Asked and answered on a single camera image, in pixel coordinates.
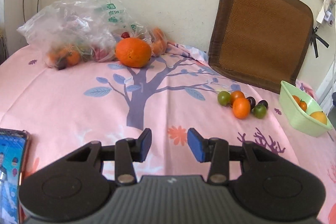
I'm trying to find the small orange tangerine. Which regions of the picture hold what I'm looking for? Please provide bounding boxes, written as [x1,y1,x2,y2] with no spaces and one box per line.
[232,98,251,119]

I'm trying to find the green tomato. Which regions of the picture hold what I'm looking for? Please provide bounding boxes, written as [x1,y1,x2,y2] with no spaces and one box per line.
[217,91,231,106]
[253,104,267,119]

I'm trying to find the dark plum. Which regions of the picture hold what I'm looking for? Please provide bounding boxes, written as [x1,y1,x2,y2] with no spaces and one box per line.
[258,100,269,109]
[247,96,256,110]

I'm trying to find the large yellow citrus fruit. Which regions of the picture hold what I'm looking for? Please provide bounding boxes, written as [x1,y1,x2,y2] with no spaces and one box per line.
[310,111,327,124]

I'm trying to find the pink patterned bedsheet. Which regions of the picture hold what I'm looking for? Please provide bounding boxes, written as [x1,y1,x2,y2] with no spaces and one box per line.
[1,46,335,223]

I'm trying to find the green plastic basket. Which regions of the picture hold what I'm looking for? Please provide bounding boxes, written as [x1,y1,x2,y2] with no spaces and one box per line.
[279,81,333,137]

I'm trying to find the small orange tomato in basket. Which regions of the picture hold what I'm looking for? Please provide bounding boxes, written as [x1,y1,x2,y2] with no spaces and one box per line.
[292,95,307,112]

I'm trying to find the large orange fruit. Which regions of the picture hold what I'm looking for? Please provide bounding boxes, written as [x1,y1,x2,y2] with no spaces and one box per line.
[115,38,151,68]

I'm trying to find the smartphone with red case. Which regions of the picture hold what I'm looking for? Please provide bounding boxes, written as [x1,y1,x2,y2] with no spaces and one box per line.
[0,128,30,223]

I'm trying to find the orange tangerines in bag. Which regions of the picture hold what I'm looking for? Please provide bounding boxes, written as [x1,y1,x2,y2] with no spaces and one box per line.
[151,27,168,57]

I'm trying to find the brown woven seat cushion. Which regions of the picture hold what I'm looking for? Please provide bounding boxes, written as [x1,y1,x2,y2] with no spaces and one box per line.
[209,0,314,93]

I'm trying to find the clear plastic bag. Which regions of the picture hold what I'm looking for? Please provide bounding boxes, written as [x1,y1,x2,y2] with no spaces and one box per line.
[18,0,154,70]

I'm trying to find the white power strip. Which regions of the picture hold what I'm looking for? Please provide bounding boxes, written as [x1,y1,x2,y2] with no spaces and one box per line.
[316,0,335,27]

